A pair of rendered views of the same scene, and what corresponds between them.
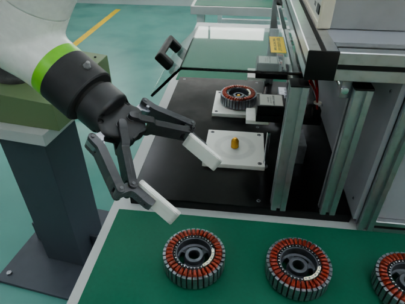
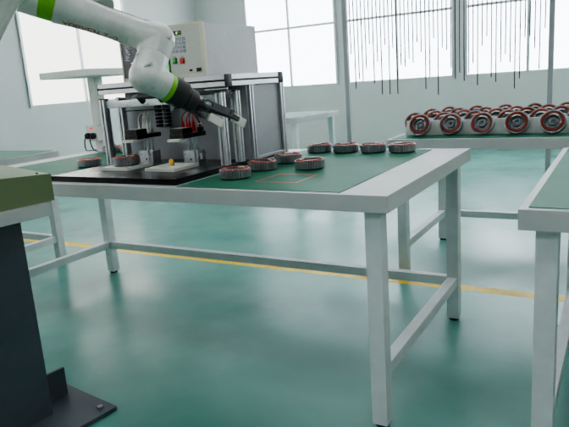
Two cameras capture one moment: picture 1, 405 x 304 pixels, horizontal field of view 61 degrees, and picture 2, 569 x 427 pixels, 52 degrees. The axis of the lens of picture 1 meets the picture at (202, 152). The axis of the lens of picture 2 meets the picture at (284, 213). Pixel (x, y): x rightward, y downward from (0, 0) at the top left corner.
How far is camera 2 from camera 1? 1.95 m
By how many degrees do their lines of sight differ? 64
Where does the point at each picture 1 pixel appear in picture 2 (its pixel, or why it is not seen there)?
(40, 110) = (39, 183)
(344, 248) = not seen: hidden behind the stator
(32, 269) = not seen: outside the picture
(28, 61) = (169, 77)
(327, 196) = (241, 149)
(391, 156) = (252, 118)
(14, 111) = (12, 194)
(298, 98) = (222, 97)
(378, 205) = (256, 146)
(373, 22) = (218, 71)
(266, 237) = not seen: hidden behind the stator
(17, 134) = (24, 212)
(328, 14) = (207, 69)
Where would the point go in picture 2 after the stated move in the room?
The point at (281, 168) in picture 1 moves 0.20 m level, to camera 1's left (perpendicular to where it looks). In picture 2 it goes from (225, 136) to (199, 142)
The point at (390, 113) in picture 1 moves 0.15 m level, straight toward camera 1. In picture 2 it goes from (245, 99) to (266, 99)
